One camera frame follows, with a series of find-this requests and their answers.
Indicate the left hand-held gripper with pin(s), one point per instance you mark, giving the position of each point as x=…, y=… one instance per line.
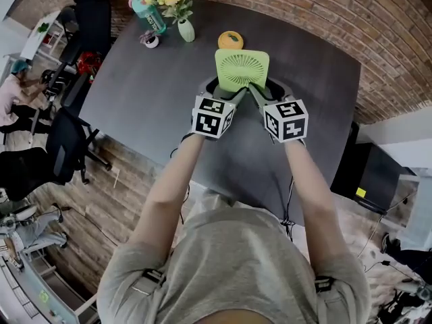
x=211, y=118

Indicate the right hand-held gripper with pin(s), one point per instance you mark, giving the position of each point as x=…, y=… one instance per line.
x=287, y=121

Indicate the green square fan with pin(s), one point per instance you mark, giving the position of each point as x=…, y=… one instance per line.
x=242, y=69

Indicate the person's right forearm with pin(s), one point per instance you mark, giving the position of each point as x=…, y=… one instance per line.
x=314, y=197

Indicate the person's left forearm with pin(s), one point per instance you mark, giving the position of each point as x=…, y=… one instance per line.
x=168, y=191

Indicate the orange round object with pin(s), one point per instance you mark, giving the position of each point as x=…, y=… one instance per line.
x=230, y=40

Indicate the pale green ribbed vase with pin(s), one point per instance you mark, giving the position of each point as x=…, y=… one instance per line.
x=186, y=30

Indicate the small potted purple plant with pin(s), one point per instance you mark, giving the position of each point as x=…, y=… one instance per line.
x=150, y=39

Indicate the teal water bottle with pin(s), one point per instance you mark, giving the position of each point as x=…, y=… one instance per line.
x=150, y=17

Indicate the black cabinet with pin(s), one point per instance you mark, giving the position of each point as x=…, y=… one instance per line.
x=374, y=174

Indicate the yellow sticker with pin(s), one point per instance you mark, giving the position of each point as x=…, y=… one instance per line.
x=361, y=192

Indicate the red bag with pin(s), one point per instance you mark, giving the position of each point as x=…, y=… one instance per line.
x=88, y=62

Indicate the person's grey shirt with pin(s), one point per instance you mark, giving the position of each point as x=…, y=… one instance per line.
x=236, y=265

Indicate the black office chair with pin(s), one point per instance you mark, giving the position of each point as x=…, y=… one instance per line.
x=89, y=19
x=64, y=140

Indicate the white shelf unit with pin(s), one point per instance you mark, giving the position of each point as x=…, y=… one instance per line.
x=42, y=35

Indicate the white robot equipment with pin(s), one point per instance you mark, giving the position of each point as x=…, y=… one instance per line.
x=30, y=228

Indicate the white desk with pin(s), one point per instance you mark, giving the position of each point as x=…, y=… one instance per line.
x=30, y=292

